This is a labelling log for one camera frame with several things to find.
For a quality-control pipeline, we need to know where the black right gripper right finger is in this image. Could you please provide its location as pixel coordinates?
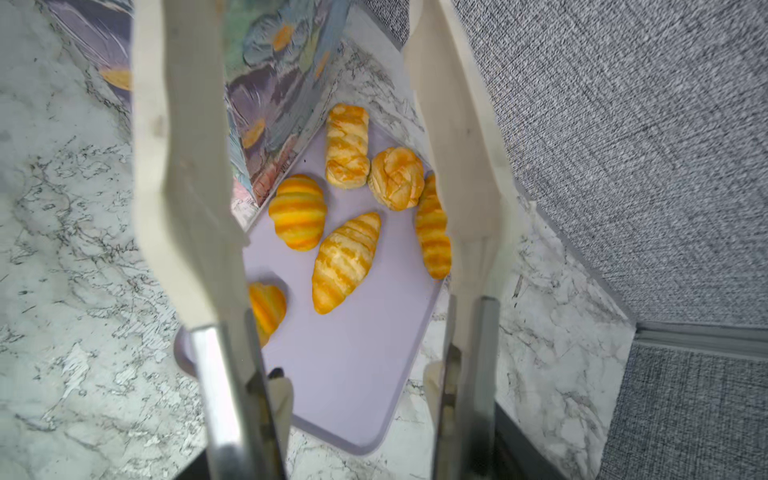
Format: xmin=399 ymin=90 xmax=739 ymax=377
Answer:
xmin=423 ymin=361 xmax=564 ymax=479

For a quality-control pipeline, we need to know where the long scored bread loaf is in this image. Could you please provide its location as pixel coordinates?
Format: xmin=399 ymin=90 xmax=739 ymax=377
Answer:
xmin=311 ymin=211 xmax=382 ymax=315

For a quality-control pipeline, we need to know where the round scored bun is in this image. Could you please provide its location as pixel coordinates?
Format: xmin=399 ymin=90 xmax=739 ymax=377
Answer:
xmin=367 ymin=147 xmax=425 ymax=211

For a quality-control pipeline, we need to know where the twisted braid bread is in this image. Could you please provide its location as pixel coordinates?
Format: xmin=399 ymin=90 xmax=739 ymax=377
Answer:
xmin=325 ymin=103 xmax=370 ymax=190

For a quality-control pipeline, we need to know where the striped croissant bottom left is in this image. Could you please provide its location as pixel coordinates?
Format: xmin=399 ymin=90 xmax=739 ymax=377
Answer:
xmin=248 ymin=282 xmax=287 ymax=347

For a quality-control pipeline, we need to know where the floral paper gift bag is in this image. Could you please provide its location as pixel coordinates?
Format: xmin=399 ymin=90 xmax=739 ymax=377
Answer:
xmin=47 ymin=1 xmax=350 ymax=206

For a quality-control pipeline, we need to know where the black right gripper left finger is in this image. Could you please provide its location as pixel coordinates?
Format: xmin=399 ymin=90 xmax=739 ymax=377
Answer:
xmin=174 ymin=367 xmax=294 ymax=479

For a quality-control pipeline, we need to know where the striped croissant top right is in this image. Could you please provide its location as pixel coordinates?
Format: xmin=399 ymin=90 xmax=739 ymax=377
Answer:
xmin=414 ymin=172 xmax=452 ymax=280

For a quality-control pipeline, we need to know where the small striped croissant left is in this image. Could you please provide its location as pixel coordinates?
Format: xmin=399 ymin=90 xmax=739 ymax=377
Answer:
xmin=268 ymin=174 xmax=327 ymax=252

